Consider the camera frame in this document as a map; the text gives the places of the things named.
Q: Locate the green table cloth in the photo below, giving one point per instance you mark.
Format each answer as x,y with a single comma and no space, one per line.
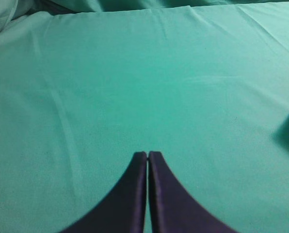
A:
207,86

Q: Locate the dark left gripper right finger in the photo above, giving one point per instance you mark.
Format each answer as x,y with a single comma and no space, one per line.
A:
172,208

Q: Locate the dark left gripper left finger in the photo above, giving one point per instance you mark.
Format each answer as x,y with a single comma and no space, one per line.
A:
122,210

